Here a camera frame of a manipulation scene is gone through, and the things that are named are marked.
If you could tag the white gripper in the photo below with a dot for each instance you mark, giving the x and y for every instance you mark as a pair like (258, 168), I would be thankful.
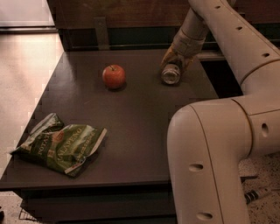
(189, 45)

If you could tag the silver 7up soda can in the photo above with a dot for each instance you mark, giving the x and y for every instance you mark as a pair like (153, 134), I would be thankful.
(171, 74)

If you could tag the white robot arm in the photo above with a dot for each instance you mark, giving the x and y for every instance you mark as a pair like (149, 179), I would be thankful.
(206, 140)

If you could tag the red apple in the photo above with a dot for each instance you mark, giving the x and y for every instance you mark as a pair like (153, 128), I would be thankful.
(114, 77)

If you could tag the green jalapeno chip bag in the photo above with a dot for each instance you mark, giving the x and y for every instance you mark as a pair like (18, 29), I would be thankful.
(64, 149)

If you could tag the left metal rail bracket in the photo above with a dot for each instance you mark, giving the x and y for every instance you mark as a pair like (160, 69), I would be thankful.
(101, 31)

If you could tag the horizontal metal rail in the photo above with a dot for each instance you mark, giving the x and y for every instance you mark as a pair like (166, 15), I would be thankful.
(207, 46)

